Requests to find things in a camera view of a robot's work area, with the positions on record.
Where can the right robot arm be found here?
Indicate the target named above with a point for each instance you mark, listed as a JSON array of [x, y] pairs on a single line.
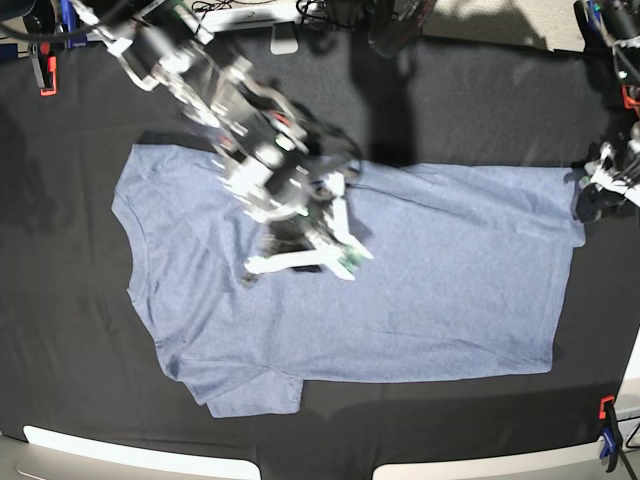
[[163, 43]]

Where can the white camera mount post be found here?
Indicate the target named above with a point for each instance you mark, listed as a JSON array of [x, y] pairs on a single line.
[[284, 40]]

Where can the blue clamp far left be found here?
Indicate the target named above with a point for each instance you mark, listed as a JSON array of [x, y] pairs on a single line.
[[69, 21]]

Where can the black table cloth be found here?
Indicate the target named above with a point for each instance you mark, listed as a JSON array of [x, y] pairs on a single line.
[[76, 359]]

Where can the orange black clamp far left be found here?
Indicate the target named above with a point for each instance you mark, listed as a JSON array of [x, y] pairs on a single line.
[[44, 64]]

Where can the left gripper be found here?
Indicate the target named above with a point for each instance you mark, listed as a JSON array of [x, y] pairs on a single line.
[[608, 179]]

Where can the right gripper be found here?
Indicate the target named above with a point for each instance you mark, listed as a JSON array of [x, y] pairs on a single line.
[[293, 182]]

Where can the blue orange clamp near right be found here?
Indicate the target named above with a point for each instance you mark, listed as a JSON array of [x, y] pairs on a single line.
[[610, 433]]

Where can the blue grey t-shirt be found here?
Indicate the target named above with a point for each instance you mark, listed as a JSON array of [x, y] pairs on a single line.
[[466, 279]]

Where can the aluminium rail at back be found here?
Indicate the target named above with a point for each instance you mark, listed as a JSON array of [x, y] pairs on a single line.
[[249, 17]]

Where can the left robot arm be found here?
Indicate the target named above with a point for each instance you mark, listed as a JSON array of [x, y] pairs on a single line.
[[612, 27]]

